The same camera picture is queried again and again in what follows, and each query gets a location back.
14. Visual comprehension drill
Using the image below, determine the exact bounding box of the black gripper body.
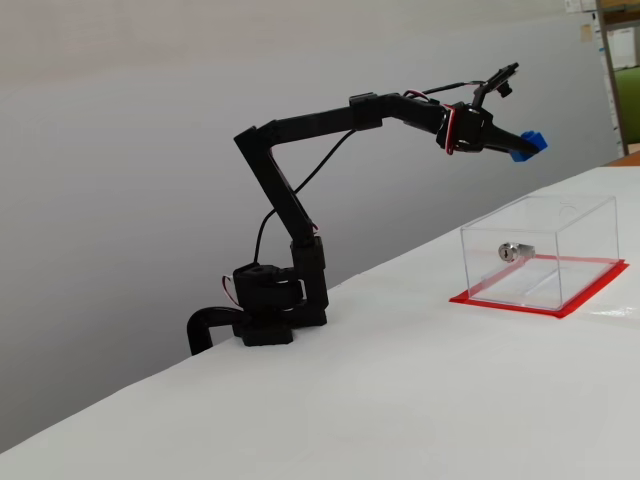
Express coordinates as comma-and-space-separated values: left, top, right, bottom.
438, 101, 495, 155

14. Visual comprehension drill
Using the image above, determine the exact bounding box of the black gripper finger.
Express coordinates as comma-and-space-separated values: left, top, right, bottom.
487, 122, 524, 144
481, 130, 540, 157

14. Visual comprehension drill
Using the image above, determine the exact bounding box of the blue lego brick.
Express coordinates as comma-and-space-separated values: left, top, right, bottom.
510, 129, 549, 164

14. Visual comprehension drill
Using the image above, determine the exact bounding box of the transparent plastic box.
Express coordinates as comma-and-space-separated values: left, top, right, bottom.
459, 194, 621, 312

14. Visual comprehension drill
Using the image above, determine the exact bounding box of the silver cylinder lock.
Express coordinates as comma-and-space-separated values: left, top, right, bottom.
497, 242, 536, 262

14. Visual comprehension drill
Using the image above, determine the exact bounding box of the green object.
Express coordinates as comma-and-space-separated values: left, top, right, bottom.
613, 66, 640, 146

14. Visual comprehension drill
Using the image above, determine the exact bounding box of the black table clamp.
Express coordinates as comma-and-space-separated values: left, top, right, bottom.
186, 305, 246, 357

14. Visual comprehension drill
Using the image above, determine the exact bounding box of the small wrist camera board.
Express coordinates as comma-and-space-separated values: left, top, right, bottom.
472, 62, 520, 109

